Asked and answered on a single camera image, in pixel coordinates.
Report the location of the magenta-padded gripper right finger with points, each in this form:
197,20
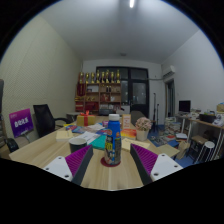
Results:
165,165

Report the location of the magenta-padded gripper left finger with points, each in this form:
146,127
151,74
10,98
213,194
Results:
59,166

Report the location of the blue white-capped drink bottle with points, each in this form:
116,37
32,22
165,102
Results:
113,140

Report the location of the black cup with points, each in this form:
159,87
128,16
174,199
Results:
77,146

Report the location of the pale yellow notepad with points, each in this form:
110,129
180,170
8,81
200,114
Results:
64,135

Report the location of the beige envelope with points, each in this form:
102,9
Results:
136,145

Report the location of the pile of books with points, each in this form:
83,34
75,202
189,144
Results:
173,128

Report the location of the colourful magazine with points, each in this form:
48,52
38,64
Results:
73,128

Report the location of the white paper booklet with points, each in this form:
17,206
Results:
86,136

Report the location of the wooden stool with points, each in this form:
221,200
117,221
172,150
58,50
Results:
198,139

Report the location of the flat round red coaster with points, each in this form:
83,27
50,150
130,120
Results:
103,163

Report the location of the teal notebook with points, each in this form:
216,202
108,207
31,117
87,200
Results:
99,142

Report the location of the pink flowers in white pot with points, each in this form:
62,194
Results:
143,123

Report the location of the orange book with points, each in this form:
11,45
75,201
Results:
129,133

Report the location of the white round stool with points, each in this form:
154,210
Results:
209,144

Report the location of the black office chair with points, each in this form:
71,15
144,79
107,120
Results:
43,120

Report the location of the black bag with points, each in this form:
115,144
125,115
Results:
12,145

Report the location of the white packet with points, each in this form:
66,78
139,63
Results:
96,126

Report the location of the yellow gift box, red ribbon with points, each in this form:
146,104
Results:
90,120

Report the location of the blue packet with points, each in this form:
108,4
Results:
102,131

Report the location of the black tripod stand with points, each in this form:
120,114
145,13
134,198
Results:
154,110

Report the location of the wooden side desk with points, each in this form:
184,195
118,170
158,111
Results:
206,125

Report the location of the purple sign board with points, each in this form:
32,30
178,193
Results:
21,122

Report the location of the small upright orange box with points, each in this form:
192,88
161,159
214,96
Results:
126,121

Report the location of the black computer monitor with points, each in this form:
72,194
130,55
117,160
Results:
184,106

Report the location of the black box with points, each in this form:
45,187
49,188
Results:
207,118

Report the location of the wooden shelf unit with trophies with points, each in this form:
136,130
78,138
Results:
98,95

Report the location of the white wall air conditioner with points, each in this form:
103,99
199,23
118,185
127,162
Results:
168,71

